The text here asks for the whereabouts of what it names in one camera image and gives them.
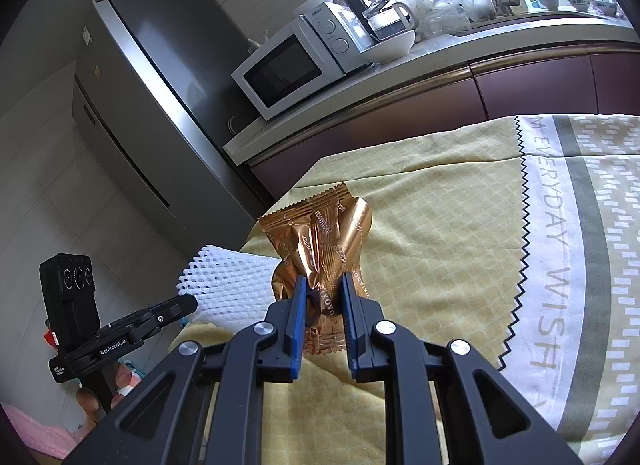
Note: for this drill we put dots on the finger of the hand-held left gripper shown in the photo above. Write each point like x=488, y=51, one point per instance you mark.
x=175, y=307

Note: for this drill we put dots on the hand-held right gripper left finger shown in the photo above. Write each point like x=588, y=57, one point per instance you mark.
x=299, y=330

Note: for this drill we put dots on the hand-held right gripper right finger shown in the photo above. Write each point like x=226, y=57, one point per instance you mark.
x=351, y=330

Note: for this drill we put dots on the white foam fruit net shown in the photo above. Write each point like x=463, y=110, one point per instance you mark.
x=225, y=280

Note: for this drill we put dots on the golden snack wrapper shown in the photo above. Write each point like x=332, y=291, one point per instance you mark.
x=320, y=240

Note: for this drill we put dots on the person's left hand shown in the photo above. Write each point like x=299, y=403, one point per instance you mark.
x=125, y=377

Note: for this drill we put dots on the pink cloth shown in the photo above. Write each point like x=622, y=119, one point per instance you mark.
x=35, y=432

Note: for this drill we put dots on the yellow patterned tablecloth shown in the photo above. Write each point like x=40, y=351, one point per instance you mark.
x=440, y=225

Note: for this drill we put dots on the silver refrigerator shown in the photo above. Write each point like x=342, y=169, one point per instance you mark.
x=165, y=95

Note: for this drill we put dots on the brown kitchen counter cabinet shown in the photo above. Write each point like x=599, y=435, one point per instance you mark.
x=400, y=115

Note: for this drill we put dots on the white microwave oven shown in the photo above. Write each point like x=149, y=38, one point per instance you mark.
x=280, y=70

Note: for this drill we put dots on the grey striped white cloth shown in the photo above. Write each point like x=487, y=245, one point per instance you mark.
x=590, y=225

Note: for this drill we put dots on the large white bowl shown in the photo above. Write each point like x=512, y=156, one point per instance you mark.
x=387, y=50

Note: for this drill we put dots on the glass kettle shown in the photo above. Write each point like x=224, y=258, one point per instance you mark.
x=392, y=20

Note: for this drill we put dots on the small white bowl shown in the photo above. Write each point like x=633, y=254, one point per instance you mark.
x=317, y=1

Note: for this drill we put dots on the clear plastic bags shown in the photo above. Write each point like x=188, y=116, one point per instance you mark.
x=445, y=12

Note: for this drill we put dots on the patterned bowl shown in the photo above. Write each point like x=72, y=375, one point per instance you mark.
x=550, y=1

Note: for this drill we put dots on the round wall socket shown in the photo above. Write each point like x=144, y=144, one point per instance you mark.
x=234, y=123

